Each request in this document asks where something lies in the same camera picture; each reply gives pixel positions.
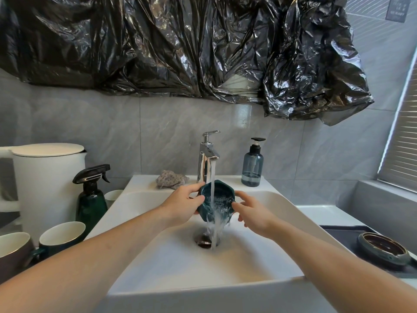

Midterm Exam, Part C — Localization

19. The person's right hand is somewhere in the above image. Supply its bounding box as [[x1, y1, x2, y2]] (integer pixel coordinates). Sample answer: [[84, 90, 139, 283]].
[[231, 191, 278, 239]]

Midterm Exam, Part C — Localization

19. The person's left hand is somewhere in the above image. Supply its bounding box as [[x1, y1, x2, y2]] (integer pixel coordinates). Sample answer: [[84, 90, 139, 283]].
[[162, 183, 206, 227]]

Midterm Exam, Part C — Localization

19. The dark teal ceramic bowl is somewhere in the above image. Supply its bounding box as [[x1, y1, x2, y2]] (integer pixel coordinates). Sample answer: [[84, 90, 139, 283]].
[[197, 180, 236, 224]]

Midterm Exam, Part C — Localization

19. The person's left forearm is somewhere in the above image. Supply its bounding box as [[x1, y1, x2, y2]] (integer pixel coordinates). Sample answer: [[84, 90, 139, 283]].
[[0, 205, 183, 313]]

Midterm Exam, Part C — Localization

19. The person's right forearm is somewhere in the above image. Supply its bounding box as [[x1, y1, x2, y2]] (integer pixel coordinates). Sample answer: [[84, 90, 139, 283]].
[[261, 218, 417, 313]]

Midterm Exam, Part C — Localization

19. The chrome sink faucet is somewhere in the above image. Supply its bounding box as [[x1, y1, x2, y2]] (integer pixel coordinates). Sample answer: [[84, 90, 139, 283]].
[[196, 130, 221, 185]]

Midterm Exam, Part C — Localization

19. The grey crumpled cloth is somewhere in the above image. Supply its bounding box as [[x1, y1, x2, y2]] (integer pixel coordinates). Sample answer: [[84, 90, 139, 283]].
[[156, 170, 190, 190]]

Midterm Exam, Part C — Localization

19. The blue soap pump bottle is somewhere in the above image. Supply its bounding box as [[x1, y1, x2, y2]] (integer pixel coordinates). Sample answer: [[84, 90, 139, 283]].
[[241, 137, 266, 188]]

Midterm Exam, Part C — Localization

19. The metal sink drain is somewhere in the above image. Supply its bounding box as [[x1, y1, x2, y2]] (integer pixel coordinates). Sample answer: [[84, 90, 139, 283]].
[[195, 234, 222, 249]]

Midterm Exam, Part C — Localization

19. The small white cup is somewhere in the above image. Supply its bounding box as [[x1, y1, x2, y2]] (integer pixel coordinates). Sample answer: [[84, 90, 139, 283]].
[[104, 190, 124, 209]]

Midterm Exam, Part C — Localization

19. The white ceramic sink basin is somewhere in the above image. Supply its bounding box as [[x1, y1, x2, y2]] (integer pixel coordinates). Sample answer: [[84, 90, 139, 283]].
[[84, 174, 359, 313]]

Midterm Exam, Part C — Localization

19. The dark green spray bottle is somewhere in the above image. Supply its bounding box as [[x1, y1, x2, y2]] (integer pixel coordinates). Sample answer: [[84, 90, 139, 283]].
[[72, 164, 111, 236]]

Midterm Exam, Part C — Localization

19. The dark grey tray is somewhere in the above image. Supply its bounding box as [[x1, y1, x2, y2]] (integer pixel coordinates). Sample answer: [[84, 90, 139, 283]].
[[319, 225, 417, 279]]

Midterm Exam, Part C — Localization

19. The black plastic sheet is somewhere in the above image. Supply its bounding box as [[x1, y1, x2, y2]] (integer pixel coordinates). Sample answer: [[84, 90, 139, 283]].
[[0, 0, 374, 127]]

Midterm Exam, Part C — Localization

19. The white electric kettle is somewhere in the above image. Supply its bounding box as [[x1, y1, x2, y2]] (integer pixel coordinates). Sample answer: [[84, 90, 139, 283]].
[[0, 143, 88, 245]]

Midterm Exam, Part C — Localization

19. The dark glazed shallow dish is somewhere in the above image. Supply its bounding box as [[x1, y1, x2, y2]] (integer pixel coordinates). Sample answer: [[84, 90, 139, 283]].
[[357, 232, 412, 267]]

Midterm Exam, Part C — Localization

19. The green mug white inside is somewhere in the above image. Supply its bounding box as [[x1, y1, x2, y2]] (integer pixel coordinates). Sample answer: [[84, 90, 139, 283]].
[[31, 221, 87, 265]]

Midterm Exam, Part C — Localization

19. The grey window blind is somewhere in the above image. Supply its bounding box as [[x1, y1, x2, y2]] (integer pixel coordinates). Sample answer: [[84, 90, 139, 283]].
[[378, 50, 417, 193]]

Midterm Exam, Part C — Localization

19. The brown mug white inside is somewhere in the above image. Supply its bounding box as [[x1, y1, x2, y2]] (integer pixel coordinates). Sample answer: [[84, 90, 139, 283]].
[[0, 232, 35, 286]]

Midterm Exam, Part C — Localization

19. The grey wall sign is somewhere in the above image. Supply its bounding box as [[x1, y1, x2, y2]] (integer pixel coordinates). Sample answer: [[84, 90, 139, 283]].
[[385, 0, 410, 23]]

